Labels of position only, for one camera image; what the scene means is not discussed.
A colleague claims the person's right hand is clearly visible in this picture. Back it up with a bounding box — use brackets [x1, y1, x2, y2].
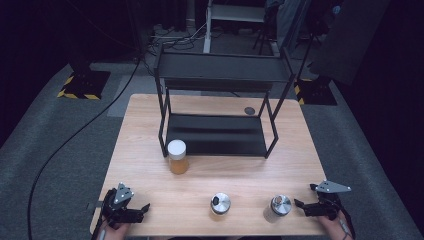
[317, 211, 354, 240]

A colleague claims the bundle of floor cables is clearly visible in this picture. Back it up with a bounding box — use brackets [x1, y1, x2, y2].
[145, 22, 208, 54]

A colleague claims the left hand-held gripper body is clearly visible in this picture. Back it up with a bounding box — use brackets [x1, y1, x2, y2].
[100, 182, 141, 231]

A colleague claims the white metal stand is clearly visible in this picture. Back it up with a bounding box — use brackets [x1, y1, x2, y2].
[202, 0, 268, 54]

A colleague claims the white-lid jar with orange contents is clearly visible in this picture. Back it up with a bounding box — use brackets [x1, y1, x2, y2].
[167, 139, 190, 175]

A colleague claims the long black floor cable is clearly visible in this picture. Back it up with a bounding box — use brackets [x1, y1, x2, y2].
[27, 55, 143, 240]

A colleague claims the person's left hand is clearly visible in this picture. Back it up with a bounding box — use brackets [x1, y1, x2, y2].
[98, 219, 132, 240]

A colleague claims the metal-lid spice jar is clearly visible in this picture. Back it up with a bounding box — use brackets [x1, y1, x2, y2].
[209, 192, 232, 222]
[263, 194, 293, 224]

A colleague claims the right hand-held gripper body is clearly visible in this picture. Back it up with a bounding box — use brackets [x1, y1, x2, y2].
[311, 180, 352, 222]

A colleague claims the dark grey panel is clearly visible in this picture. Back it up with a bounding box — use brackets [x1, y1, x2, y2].
[309, 0, 392, 86]

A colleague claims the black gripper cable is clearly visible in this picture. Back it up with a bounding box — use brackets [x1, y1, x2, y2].
[335, 199, 356, 240]

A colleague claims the black stand base hazard tape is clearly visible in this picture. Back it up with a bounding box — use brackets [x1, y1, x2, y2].
[56, 69, 112, 101]
[293, 76, 338, 107]

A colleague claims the black two-tier metal rack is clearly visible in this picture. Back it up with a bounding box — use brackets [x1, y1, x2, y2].
[153, 46, 297, 160]

